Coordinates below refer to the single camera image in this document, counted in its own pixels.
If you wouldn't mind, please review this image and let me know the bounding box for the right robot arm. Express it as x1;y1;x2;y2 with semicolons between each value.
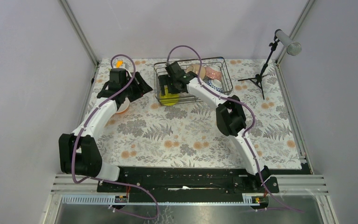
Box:
165;61;267;192

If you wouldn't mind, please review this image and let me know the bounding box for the pink patterned bowl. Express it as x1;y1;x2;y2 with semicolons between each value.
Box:
205;66;222;81

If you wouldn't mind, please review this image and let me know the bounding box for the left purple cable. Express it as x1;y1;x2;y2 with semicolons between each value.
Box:
71;54;161;220

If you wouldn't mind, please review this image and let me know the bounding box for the floral tablecloth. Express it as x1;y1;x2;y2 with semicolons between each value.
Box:
96;59;301;169

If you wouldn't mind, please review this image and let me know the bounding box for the orange plastic block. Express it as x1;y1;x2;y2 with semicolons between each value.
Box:
115;60;124;68

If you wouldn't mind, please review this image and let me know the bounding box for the orange bowl with white inside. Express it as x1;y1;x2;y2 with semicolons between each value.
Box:
116;100;130;114

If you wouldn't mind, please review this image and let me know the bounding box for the microphone on black stand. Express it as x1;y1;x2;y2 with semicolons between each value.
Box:
237;29;302;100

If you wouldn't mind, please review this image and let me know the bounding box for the beige ceramic bowl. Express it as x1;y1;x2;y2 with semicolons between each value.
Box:
186;64;206;80

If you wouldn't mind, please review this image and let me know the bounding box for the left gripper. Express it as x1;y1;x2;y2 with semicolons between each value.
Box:
122;71;152;102

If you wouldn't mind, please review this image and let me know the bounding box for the wire dish rack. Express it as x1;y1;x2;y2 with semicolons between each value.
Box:
153;56;233;106

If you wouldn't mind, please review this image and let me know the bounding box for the purple cable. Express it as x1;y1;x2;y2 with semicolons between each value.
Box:
71;54;161;220
166;45;305;214

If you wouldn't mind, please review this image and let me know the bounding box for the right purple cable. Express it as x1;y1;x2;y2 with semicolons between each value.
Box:
166;45;305;214

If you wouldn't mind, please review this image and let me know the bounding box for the yellow plastic bowl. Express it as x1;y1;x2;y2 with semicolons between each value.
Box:
159;86;180;106

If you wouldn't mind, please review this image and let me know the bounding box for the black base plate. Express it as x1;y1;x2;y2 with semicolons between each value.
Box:
96;167;266;203

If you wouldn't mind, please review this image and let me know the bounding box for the blue patterned bowl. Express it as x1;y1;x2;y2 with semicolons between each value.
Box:
207;79;223;92

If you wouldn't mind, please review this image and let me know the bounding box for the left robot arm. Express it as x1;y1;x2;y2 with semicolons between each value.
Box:
58;68;152;192

